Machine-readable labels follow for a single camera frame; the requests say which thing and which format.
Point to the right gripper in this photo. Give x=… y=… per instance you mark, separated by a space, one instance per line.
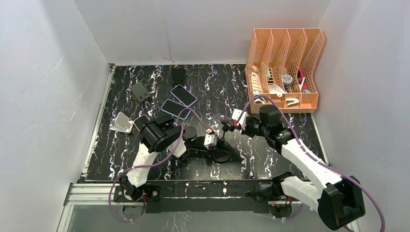
x=245 y=131

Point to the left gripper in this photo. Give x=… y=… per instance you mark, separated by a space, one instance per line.
x=207 y=151

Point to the black round base phone stand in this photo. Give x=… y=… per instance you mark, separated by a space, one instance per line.
x=220 y=151

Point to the pink case phone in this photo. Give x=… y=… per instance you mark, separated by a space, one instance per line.
x=140 y=122

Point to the orange desk file organizer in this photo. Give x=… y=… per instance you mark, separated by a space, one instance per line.
x=283 y=51

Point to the purple back magsafe phone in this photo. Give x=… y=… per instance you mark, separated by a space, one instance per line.
x=223 y=118

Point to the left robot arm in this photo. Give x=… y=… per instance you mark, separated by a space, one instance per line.
x=156 y=135

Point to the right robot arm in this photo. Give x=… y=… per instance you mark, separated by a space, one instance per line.
x=337 y=200

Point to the blue case phone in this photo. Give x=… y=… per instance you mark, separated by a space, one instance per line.
x=175 y=109

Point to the purple case phone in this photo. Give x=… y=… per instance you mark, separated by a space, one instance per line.
x=183 y=95

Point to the black folding phone stand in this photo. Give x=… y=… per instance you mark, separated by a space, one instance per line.
x=178 y=76

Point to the dark wooden phone stand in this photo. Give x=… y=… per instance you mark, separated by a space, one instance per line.
x=139 y=92

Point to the silver metal phone stand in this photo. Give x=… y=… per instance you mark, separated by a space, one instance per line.
x=121 y=123

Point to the teal stapler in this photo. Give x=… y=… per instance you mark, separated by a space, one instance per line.
x=259 y=100

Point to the white oval label pack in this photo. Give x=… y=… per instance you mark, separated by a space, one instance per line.
x=255 y=82

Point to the white plastic packet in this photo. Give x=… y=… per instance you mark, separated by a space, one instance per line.
x=276 y=90

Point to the round blue lid jar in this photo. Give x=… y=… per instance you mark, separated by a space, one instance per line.
x=287 y=80

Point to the white flat card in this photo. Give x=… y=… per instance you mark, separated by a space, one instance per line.
x=302 y=82

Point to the magenta notebook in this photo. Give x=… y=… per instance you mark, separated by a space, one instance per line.
x=299 y=74

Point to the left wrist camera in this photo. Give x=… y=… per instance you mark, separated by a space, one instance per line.
x=211 y=138

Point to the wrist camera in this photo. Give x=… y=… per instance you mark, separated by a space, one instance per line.
x=211 y=138
x=239 y=118

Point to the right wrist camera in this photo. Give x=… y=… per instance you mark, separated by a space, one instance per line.
x=239 y=118

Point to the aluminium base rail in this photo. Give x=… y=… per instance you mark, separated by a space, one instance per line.
x=177 y=196

